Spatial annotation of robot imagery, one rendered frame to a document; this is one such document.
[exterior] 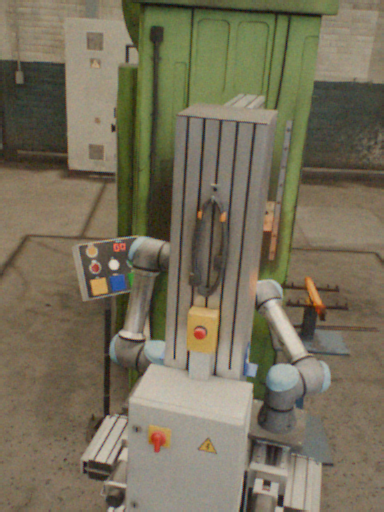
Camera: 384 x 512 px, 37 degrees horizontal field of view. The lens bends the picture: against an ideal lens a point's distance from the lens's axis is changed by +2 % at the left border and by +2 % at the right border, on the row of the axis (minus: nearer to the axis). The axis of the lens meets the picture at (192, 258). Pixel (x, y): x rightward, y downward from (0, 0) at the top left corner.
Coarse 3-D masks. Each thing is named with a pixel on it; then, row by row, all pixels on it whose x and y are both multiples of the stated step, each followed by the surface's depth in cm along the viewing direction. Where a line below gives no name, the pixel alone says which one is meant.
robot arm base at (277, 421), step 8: (264, 408) 224; (272, 408) 220; (264, 416) 224; (272, 416) 221; (280, 416) 220; (288, 416) 221; (264, 424) 223; (272, 424) 221; (280, 424) 220; (288, 424) 223; (272, 432) 221; (280, 432) 221; (288, 432) 222
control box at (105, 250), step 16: (112, 240) 292; (128, 240) 297; (80, 256) 283; (96, 256) 287; (112, 256) 291; (128, 256) 295; (80, 272) 284; (96, 272) 285; (112, 272) 290; (128, 272) 294; (80, 288) 288; (128, 288) 293
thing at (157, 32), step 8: (152, 32) 275; (160, 32) 276; (152, 40) 276; (160, 40) 277; (152, 56) 282; (152, 128) 294; (152, 136) 295; (152, 144) 297; (152, 152) 298; (152, 160) 300; (152, 168) 302; (152, 176) 303; (152, 184) 305; (152, 192) 307; (152, 200) 309; (152, 208) 311; (152, 296) 332; (152, 304) 333; (152, 312) 336
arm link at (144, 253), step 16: (144, 240) 230; (160, 240) 231; (144, 256) 228; (144, 272) 228; (144, 288) 230; (128, 304) 234; (144, 304) 232; (128, 320) 232; (144, 320) 233; (128, 336) 231; (144, 336) 234; (112, 352) 233; (128, 352) 230
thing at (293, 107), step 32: (288, 64) 291; (288, 96) 298; (288, 128) 304; (288, 160) 312; (288, 192) 319; (288, 224) 327; (288, 256) 335; (256, 320) 349; (256, 352) 358; (256, 384) 368
